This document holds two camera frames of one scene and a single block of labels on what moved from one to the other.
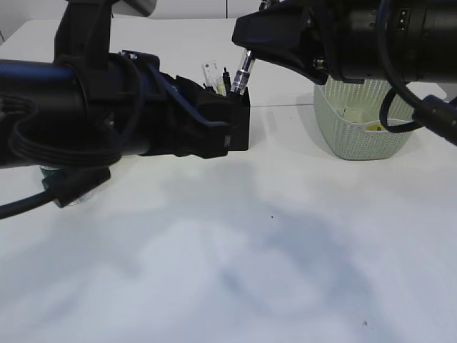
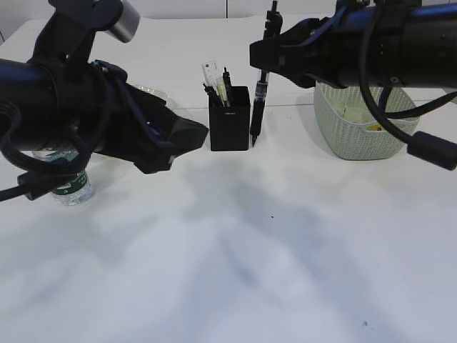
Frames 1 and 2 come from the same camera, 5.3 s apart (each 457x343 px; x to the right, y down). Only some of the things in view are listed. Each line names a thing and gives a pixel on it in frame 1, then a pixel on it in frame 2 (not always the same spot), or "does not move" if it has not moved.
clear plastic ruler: (210, 71) does not move
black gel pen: (227, 81) does not move
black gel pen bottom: (241, 76) → (273, 31)
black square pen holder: (239, 111) does not move
